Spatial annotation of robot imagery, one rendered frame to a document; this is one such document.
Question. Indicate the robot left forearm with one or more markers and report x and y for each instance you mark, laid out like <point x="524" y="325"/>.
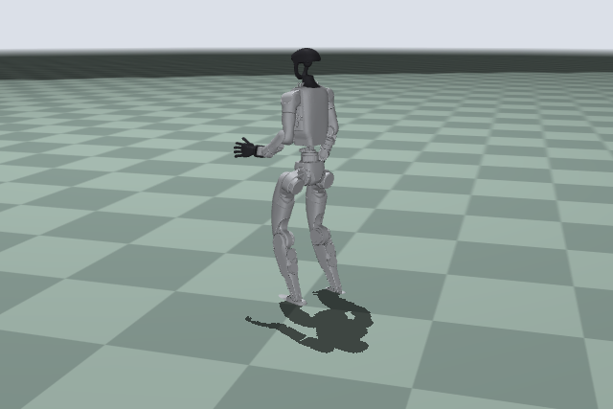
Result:
<point x="273" y="147"/>

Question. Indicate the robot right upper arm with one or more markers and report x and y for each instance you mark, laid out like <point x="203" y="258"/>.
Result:
<point x="333" y="124"/>

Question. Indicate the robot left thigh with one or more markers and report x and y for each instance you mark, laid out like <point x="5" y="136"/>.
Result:
<point x="289" y="183"/>

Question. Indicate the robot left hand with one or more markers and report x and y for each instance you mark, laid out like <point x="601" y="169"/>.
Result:
<point x="247" y="150"/>

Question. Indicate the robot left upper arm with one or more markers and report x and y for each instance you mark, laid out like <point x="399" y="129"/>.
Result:
<point x="290" y="101"/>

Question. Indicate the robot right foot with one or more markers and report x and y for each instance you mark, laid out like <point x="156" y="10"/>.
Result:
<point x="340" y="292"/>

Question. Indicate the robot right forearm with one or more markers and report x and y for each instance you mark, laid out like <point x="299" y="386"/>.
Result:
<point x="325" y="148"/>

